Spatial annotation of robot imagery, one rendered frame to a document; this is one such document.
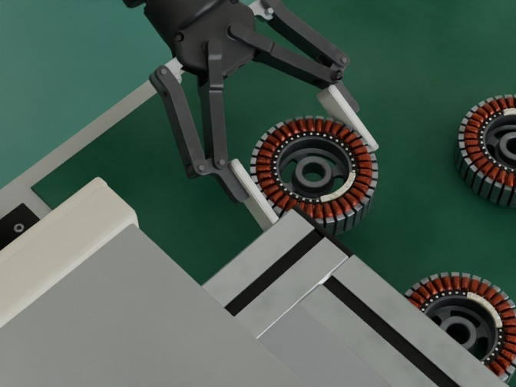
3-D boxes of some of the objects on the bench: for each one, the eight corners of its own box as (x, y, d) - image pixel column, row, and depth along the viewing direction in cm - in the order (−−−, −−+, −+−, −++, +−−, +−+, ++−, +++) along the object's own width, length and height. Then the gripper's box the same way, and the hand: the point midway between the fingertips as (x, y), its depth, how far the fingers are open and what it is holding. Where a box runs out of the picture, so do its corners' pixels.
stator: (560, 223, 104) (570, 202, 101) (442, 193, 106) (448, 172, 103) (577, 129, 110) (587, 107, 107) (465, 103, 112) (471, 80, 109)
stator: (451, 432, 93) (457, 416, 90) (362, 336, 98) (366, 317, 95) (544, 355, 97) (554, 338, 94) (455, 266, 102) (461, 246, 99)
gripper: (77, 41, 89) (240, 265, 91) (288, -99, 97) (433, 108, 100) (58, 64, 96) (210, 272, 98) (257, -68, 104) (393, 125, 107)
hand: (310, 172), depth 99 cm, fingers closed on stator, 11 cm apart
